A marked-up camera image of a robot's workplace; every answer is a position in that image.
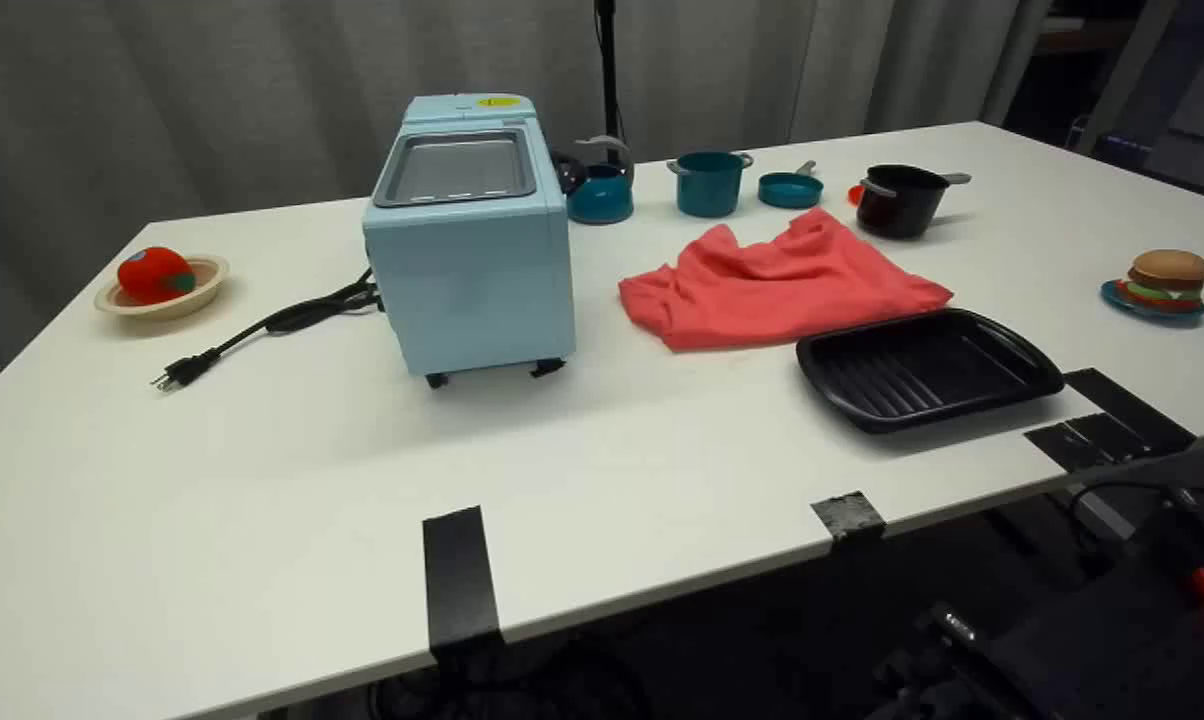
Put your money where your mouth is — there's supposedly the red toy tomato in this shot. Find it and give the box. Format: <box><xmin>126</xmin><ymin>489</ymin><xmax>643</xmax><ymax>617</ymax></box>
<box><xmin>111</xmin><ymin>245</ymin><xmax>199</xmax><ymax>307</ymax></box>

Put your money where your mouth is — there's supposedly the black pot with red knob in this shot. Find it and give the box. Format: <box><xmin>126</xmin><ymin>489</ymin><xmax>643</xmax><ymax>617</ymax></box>
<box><xmin>843</xmin><ymin>159</ymin><xmax>978</xmax><ymax>245</ymax></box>

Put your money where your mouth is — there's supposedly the teal toy kettle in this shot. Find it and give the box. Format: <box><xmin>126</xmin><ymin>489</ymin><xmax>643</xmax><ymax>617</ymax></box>
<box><xmin>553</xmin><ymin>130</ymin><xmax>640</xmax><ymax>228</ymax></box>

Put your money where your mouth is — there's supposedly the long black tape strip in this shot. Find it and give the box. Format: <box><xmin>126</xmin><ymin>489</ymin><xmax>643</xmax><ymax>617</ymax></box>
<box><xmin>421</xmin><ymin>504</ymin><xmax>510</xmax><ymax>650</ymax></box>

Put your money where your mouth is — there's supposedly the red fruit on plate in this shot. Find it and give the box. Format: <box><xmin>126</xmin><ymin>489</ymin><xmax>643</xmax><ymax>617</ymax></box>
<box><xmin>91</xmin><ymin>250</ymin><xmax>231</xmax><ymax>323</ymax></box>

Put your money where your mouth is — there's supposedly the red shirt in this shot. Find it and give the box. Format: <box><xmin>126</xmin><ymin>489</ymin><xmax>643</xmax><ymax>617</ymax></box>
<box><xmin>616</xmin><ymin>208</ymin><xmax>958</xmax><ymax>357</ymax></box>

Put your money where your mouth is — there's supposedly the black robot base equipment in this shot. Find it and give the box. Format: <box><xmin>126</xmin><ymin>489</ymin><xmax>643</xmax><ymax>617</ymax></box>
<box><xmin>872</xmin><ymin>437</ymin><xmax>1204</xmax><ymax>720</ymax></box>

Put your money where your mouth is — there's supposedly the black stand pole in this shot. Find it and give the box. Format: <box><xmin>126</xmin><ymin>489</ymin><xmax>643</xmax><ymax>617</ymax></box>
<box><xmin>589</xmin><ymin>0</ymin><xmax>627</xmax><ymax>140</ymax></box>

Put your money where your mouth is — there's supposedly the black ridged grill tray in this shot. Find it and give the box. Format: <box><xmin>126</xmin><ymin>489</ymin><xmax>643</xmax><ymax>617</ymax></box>
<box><xmin>791</xmin><ymin>304</ymin><xmax>1072</xmax><ymax>437</ymax></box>

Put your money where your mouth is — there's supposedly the toy hamburger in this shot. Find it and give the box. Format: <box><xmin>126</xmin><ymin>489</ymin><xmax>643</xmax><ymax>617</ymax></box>
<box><xmin>1113</xmin><ymin>245</ymin><xmax>1204</xmax><ymax>321</ymax></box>

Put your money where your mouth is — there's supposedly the light blue toaster oven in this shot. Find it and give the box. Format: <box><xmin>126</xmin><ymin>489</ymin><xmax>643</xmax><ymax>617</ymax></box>
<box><xmin>359</xmin><ymin>87</ymin><xmax>579</xmax><ymax>391</ymax></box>

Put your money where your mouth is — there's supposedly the black power cord with plug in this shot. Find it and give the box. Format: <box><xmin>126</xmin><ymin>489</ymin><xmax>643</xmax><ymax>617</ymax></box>
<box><xmin>147</xmin><ymin>266</ymin><xmax>386</xmax><ymax>394</ymax></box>

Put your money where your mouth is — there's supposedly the dark background furniture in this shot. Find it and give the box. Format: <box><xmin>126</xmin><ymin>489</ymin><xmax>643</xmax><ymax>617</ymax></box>
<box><xmin>1033</xmin><ymin>0</ymin><xmax>1204</xmax><ymax>208</ymax></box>

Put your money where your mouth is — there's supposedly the small blue plate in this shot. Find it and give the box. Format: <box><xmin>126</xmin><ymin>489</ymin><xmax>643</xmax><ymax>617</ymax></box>
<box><xmin>1096</xmin><ymin>275</ymin><xmax>1204</xmax><ymax>328</ymax></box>

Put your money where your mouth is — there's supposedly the small teal toy pan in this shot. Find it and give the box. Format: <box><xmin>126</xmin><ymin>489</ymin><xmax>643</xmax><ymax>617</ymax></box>
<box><xmin>758</xmin><ymin>154</ymin><xmax>829</xmax><ymax>212</ymax></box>

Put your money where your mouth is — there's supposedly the small black tape square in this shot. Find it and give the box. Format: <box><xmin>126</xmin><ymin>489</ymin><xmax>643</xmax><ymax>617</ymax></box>
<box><xmin>810</xmin><ymin>489</ymin><xmax>889</xmax><ymax>542</ymax></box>

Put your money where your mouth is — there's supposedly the teal toy pot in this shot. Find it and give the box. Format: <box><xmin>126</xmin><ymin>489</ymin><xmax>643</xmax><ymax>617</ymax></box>
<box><xmin>665</xmin><ymin>147</ymin><xmax>758</xmax><ymax>220</ymax></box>

